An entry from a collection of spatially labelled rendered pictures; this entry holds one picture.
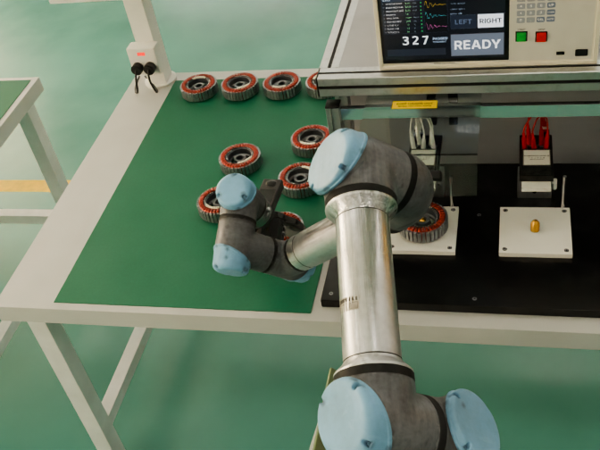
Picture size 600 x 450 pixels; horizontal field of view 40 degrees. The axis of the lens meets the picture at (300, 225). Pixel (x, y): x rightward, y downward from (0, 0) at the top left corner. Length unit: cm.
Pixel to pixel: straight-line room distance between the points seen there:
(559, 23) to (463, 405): 83
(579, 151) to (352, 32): 60
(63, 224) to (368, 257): 114
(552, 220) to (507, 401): 79
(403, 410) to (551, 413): 140
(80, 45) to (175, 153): 252
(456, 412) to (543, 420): 131
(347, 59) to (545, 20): 42
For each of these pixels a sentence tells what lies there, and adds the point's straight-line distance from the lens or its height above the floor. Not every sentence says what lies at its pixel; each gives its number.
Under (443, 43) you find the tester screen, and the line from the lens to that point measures 176.
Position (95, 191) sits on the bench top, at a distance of 229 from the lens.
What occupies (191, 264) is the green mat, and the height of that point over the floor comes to 75.
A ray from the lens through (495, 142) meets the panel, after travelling 204.
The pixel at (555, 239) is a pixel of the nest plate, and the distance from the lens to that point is 186.
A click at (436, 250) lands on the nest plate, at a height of 78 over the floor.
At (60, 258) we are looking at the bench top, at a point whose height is 75.
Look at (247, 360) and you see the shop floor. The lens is 272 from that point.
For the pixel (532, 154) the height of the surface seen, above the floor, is 92.
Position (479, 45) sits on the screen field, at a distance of 176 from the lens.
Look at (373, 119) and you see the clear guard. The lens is 174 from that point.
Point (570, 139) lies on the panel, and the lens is 204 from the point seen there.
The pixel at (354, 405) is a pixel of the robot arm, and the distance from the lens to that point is 113.
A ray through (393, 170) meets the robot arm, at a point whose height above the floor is 122.
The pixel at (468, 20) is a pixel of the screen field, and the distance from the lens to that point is 173.
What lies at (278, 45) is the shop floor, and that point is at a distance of 429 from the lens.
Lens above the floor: 204
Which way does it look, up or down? 41 degrees down
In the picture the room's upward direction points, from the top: 12 degrees counter-clockwise
